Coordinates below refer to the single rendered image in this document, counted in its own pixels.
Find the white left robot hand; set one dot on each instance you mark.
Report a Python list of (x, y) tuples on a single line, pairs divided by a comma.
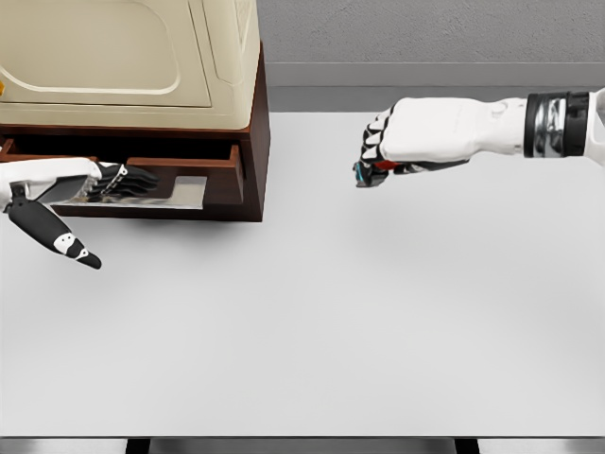
[(47, 175)]

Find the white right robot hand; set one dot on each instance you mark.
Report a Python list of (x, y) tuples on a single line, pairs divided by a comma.
[(425, 130)]

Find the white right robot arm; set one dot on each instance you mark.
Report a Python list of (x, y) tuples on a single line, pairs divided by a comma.
[(553, 125)]

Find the cream cabinet top housing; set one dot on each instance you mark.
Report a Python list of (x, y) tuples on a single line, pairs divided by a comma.
[(118, 57)]

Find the brown wooden cabinet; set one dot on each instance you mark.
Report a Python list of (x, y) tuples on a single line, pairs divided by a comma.
[(257, 142)]

